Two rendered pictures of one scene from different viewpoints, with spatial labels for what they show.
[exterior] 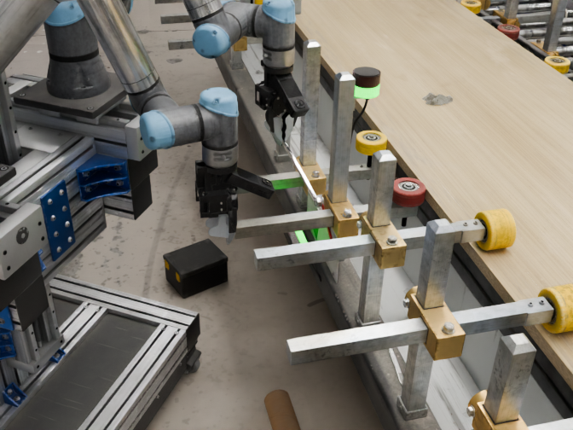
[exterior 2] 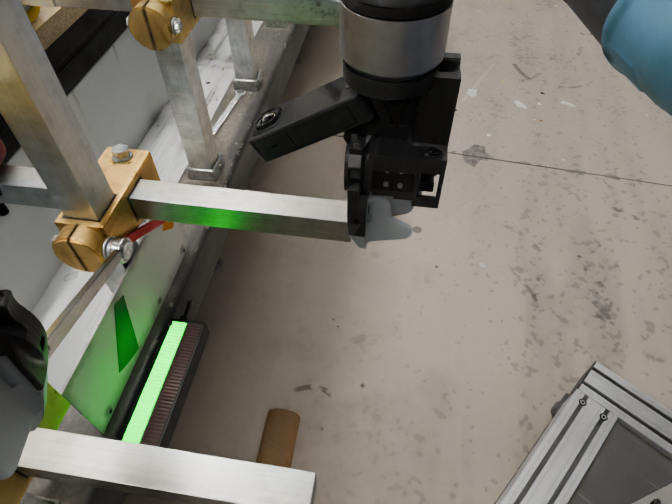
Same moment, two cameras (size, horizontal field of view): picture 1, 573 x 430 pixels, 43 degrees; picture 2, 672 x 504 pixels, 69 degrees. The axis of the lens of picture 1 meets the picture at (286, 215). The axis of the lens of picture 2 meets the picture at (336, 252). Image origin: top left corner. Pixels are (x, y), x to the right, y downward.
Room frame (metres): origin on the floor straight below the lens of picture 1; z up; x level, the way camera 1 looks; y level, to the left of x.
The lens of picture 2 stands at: (1.65, 0.24, 1.21)
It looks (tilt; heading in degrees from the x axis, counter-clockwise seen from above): 50 degrees down; 203
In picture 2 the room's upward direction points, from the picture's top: straight up
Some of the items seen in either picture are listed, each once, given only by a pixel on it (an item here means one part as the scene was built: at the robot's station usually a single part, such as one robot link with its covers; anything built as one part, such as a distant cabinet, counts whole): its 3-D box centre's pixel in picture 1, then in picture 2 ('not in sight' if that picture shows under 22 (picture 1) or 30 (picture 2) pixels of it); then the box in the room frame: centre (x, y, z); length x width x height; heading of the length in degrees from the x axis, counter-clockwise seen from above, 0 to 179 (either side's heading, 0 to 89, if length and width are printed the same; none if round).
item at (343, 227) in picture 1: (340, 212); (106, 207); (1.42, -0.13, 0.85); 0.13 x 0.06 x 0.05; 15
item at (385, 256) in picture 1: (381, 237); (171, 3); (1.17, -0.19, 0.95); 0.13 x 0.06 x 0.05; 15
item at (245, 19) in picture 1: (235, 20); not in sight; (1.65, 0.13, 1.21); 0.11 x 0.11 x 0.08; 72
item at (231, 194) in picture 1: (217, 186); (395, 127); (1.32, 0.15, 0.96); 0.09 x 0.08 x 0.12; 105
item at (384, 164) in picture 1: (374, 256); (177, 60); (1.19, -0.18, 0.88); 0.03 x 0.03 x 0.48; 15
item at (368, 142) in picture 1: (370, 154); not in sight; (1.68, -0.22, 0.85); 0.08 x 0.08 x 0.11
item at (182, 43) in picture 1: (227, 41); not in sight; (2.60, 0.23, 0.82); 0.43 x 0.03 x 0.04; 105
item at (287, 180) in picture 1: (297, 180); (46, 454); (1.63, -0.03, 0.80); 0.43 x 0.03 x 0.04; 105
